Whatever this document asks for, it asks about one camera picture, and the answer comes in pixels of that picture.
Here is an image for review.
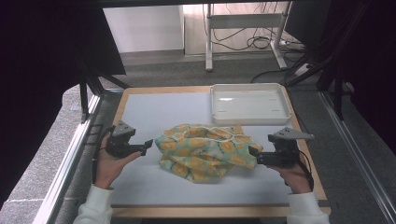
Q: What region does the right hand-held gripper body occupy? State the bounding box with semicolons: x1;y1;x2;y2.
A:
267;126;315;167

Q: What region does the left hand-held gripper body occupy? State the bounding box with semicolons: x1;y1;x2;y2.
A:
105;120;138;159

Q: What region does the yellow patterned drawstring cloth bag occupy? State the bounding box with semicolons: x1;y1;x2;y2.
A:
154;123;264;184

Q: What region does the person's left hand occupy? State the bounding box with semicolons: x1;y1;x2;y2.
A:
93;133;143;190

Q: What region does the person's right hand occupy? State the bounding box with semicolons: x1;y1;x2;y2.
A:
269;162;314;194

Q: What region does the pale grey table mat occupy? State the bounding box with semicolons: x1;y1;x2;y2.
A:
110;91;295;209

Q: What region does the white plastic tray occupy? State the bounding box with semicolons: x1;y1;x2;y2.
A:
209;82;293;126

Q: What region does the black metal stand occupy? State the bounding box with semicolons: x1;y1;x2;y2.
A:
78;66;132;124
284;31;347;122

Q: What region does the wooden table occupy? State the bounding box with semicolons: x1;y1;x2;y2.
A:
110;86;332;218

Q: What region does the white power strip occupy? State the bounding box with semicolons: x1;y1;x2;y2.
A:
293;63;312;77

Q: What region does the dark curtain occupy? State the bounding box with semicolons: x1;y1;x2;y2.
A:
0;0;127;209
330;0;396;157

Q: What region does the white board panel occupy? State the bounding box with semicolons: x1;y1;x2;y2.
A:
102;5;185;54

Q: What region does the dark monitor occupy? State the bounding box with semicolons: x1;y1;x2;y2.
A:
284;0;332;48

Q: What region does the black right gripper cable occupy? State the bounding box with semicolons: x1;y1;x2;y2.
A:
284;149;315;191

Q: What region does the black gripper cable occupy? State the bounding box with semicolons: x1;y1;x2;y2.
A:
92;125;115;185
284;149;315;191

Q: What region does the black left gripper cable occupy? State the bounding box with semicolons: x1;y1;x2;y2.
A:
92;125;115;185

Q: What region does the aluminium rail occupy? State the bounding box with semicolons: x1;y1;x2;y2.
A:
318;90;396;224
32;88;125;224

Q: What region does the black floor cable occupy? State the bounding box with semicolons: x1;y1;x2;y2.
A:
250;68;293;84

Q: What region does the tangle of black floor cables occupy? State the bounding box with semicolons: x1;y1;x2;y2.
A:
211;3;306;63

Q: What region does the white metal desk frame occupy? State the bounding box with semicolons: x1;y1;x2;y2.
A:
204;2;289;73

